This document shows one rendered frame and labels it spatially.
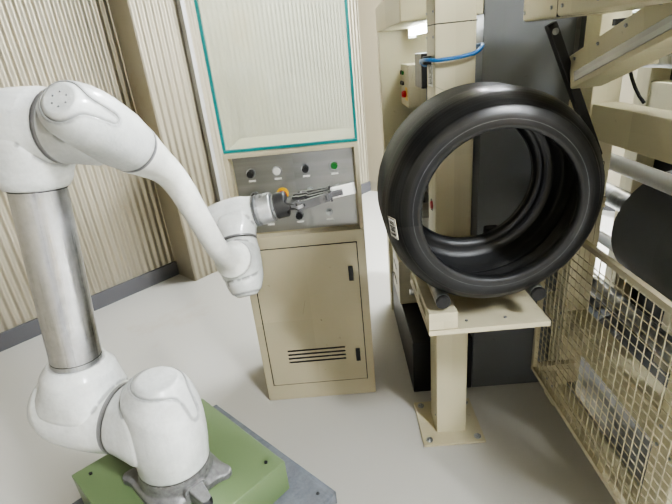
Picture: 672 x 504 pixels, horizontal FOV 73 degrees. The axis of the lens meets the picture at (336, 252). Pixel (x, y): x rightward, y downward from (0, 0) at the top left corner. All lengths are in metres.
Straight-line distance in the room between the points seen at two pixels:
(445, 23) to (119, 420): 1.37
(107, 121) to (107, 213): 2.93
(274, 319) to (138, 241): 1.96
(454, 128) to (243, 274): 0.66
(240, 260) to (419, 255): 0.48
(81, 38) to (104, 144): 2.88
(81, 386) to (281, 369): 1.39
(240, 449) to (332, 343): 1.11
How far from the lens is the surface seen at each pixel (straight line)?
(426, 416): 2.31
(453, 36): 1.58
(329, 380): 2.38
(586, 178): 1.34
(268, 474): 1.17
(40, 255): 1.02
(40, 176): 0.97
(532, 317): 1.54
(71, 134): 0.85
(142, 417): 1.02
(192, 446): 1.07
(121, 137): 0.88
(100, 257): 3.82
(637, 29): 1.38
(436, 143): 1.19
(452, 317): 1.42
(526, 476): 2.15
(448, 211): 1.68
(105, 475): 1.28
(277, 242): 2.01
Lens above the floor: 1.61
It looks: 24 degrees down
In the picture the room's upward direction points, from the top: 6 degrees counter-clockwise
